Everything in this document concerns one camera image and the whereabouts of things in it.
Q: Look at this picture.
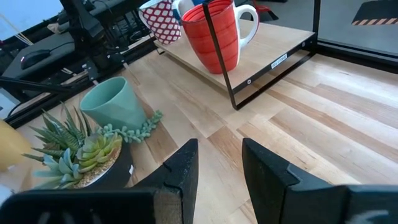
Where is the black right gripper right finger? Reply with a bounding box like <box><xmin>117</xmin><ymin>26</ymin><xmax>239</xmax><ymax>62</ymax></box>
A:
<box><xmin>241</xmin><ymin>138</ymin><xmax>398</xmax><ymax>224</ymax></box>

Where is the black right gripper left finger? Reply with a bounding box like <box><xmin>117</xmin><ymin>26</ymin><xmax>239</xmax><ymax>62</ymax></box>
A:
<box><xmin>0</xmin><ymin>138</ymin><xmax>200</xmax><ymax>224</ymax></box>

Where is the sage green mug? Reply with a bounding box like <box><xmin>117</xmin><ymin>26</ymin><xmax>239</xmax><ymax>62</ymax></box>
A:
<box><xmin>79</xmin><ymin>76</ymin><xmax>147</xmax><ymax>131</ymax></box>

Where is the red mug white handle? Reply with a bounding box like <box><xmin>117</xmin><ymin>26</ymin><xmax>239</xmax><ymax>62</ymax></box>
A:
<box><xmin>180</xmin><ymin>0</ymin><xmax>259</xmax><ymax>75</ymax></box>

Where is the yellow mug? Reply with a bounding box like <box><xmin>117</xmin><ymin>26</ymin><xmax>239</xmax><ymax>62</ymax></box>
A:
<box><xmin>0</xmin><ymin>119</ymin><xmax>32</xmax><ymax>172</ymax></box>

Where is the succulent plant in black pot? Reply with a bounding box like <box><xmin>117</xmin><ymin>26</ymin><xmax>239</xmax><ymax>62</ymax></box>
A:
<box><xmin>21</xmin><ymin>102</ymin><xmax>164</xmax><ymax>191</ymax></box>

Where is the wooden mug tray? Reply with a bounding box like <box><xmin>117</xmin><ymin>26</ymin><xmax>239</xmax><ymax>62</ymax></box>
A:
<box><xmin>154</xmin><ymin>0</ymin><xmax>322</xmax><ymax>111</ymax></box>

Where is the red white lattice pattern mug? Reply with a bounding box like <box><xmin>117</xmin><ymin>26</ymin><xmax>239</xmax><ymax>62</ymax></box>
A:
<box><xmin>138</xmin><ymin>0</ymin><xmax>183</xmax><ymax>45</ymax></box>

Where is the grey desk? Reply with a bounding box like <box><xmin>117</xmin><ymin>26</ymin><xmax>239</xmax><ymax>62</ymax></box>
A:
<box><xmin>0</xmin><ymin>30</ymin><xmax>77</xmax><ymax>80</ymax></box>

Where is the red dustpan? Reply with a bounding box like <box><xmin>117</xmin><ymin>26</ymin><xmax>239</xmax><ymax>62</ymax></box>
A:
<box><xmin>251</xmin><ymin>0</ymin><xmax>280</xmax><ymax>22</ymax></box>

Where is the black computer mouse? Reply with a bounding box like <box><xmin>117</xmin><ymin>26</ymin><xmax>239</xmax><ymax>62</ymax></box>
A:
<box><xmin>20</xmin><ymin>49</ymin><xmax>52</xmax><ymax>71</ymax></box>

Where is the black hazard-striped platform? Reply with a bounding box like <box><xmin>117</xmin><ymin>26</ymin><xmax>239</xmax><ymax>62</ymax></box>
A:
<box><xmin>351</xmin><ymin>0</ymin><xmax>398</xmax><ymax>26</ymax></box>

